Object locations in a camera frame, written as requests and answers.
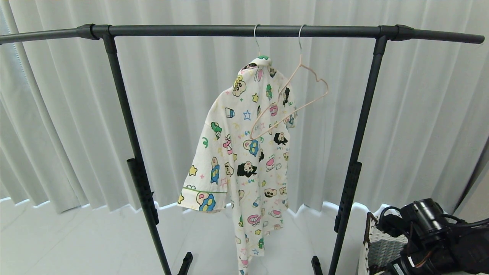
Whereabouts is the black clothes rack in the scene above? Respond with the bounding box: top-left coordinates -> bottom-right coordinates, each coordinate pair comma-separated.
0,24 -> 486,275

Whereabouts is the pink clothes hanger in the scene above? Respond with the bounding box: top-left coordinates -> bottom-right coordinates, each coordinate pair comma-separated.
249,24 -> 329,140
253,24 -> 263,58

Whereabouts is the white laundry basket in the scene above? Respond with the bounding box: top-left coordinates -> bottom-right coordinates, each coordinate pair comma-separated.
357,211 -> 411,275

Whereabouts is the cream printed shirt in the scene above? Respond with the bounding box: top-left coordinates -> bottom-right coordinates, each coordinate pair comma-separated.
177,55 -> 299,275

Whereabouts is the white curtain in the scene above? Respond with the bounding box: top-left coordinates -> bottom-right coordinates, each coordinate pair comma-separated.
0,0 -> 489,214

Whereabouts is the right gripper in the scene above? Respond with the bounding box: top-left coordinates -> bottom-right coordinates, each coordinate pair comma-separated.
383,250 -> 432,275

